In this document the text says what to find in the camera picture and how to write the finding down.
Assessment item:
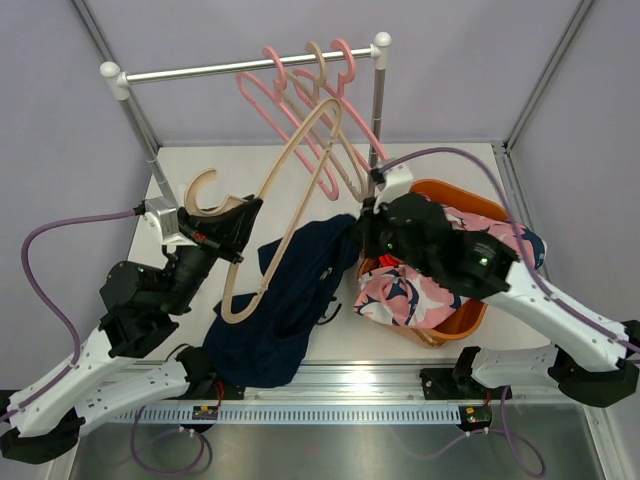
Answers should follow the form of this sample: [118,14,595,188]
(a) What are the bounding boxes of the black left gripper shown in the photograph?
[159,196,263,317]

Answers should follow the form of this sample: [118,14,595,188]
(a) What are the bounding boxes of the orange shorts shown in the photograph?
[378,254,401,268]

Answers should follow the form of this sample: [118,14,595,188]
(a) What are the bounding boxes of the beige plastic hanger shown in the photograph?
[277,40,371,201]
[184,98,343,324]

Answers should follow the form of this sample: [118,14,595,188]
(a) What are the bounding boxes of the pink patterned shorts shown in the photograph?
[353,206,547,329]

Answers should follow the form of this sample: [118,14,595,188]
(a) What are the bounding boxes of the navy blue shorts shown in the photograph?
[202,214,360,388]

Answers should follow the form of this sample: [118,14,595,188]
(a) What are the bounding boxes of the pink plastic hanger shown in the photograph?
[292,31,392,167]
[235,46,339,201]

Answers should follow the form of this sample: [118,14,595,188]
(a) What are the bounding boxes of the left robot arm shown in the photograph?
[1,195,263,465]

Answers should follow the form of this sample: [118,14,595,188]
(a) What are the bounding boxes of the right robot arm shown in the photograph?
[354,192,639,408]

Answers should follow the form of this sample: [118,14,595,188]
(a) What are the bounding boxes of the orange plastic basket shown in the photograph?
[358,180,507,348]

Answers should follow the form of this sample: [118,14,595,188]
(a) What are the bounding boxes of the silver clothes rack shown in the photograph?
[98,30,394,201]

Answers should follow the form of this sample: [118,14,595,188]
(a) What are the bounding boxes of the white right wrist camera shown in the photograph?
[369,159,414,214]

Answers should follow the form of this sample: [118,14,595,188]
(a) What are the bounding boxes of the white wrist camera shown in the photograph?
[369,159,414,214]
[143,197,196,247]

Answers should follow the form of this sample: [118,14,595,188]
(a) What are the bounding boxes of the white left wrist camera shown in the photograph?
[143,197,196,247]

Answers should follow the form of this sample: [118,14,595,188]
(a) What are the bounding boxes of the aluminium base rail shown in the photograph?
[64,359,601,426]

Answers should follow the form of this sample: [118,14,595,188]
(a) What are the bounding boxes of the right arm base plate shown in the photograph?
[419,367,507,400]

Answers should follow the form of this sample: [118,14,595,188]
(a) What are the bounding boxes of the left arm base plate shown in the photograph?
[200,371,245,401]

